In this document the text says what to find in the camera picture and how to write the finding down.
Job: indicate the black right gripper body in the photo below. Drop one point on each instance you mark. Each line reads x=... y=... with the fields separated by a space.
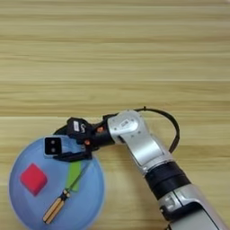
x=100 y=136

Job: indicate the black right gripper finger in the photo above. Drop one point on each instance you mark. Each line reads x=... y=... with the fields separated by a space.
x=75 y=156
x=63 y=131

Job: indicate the black cube with white base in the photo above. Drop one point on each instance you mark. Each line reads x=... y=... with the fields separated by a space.
x=53 y=146

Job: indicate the light blue round plate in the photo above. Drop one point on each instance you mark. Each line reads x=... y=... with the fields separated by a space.
x=84 y=206

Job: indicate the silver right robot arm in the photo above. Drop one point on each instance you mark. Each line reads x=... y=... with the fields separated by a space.
x=149 y=149

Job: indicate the green rectangular block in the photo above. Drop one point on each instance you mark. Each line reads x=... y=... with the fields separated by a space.
x=73 y=175

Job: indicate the red cube block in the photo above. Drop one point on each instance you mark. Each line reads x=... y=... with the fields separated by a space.
x=33 y=179

